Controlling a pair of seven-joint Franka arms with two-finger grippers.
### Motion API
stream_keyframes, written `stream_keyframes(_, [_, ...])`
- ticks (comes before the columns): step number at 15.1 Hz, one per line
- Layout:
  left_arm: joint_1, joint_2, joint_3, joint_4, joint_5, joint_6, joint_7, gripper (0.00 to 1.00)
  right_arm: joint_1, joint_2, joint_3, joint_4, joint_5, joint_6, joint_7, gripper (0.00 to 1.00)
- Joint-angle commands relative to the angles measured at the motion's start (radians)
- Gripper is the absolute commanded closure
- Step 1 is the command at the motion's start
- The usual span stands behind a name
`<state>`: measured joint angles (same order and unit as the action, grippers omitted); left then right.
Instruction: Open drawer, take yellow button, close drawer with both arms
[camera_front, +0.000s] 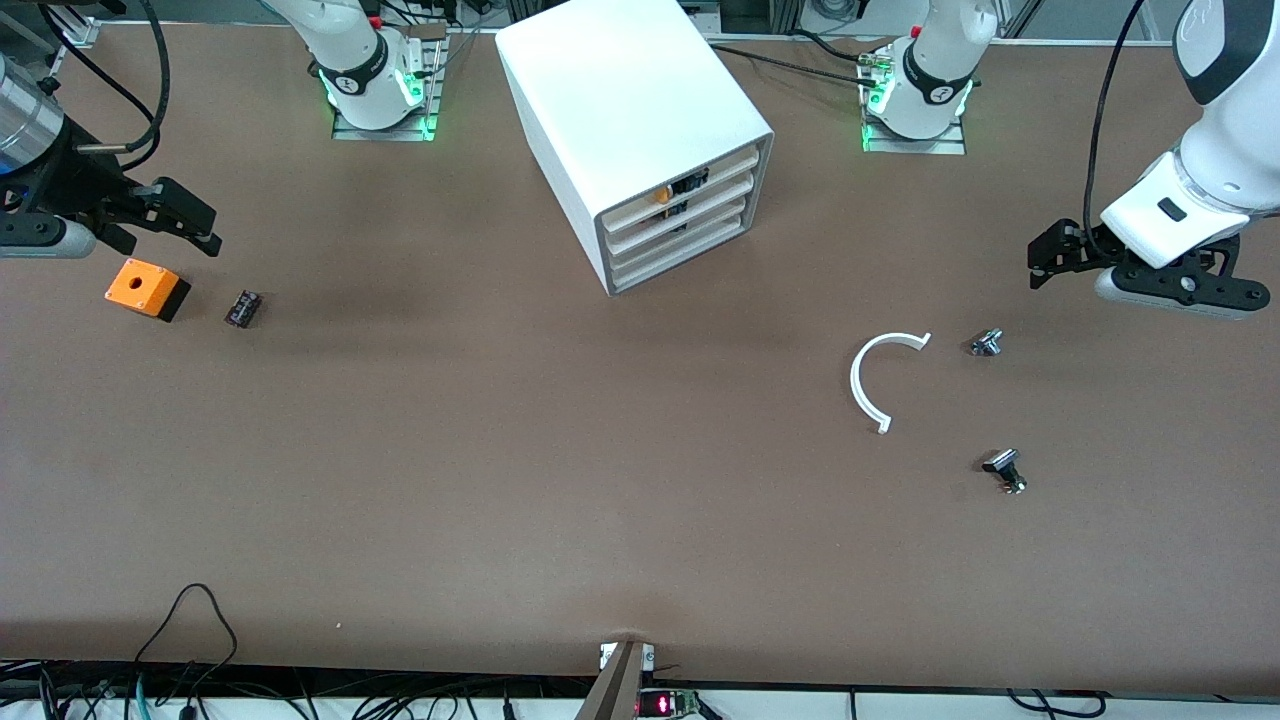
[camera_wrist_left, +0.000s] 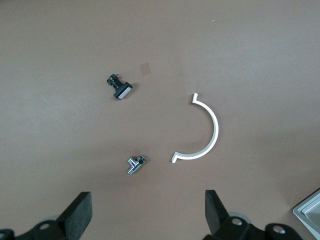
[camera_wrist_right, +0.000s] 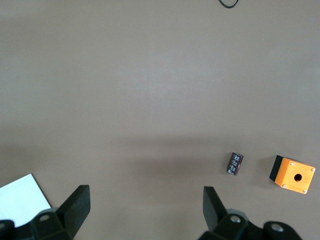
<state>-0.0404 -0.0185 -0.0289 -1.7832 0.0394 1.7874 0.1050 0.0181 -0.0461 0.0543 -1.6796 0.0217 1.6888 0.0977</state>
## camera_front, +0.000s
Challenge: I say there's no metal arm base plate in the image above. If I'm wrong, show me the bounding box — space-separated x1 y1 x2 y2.
860 45 969 156
330 22 449 143

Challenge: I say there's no device with red display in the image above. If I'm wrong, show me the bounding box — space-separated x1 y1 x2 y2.
638 688 706 719

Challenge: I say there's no orange box with black base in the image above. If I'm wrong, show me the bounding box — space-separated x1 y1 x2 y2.
105 258 191 323

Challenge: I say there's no thin black looped cable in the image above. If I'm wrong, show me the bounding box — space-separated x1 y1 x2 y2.
133 584 239 691

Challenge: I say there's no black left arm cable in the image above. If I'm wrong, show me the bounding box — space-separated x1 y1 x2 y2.
1084 0 1149 259

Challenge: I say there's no black cable at table edge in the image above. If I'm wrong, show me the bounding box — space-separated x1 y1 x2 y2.
1005 688 1111 719

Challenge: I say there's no black base power cable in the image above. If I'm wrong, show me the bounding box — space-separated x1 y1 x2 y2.
700 38 886 89

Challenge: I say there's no white curved plastic clip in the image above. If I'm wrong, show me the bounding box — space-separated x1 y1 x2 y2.
850 331 933 435

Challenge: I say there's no tan camera mount post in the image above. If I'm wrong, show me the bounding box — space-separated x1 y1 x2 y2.
575 642 646 720

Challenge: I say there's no black headed metal bolt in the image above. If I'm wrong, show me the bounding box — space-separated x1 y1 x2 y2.
982 449 1029 496

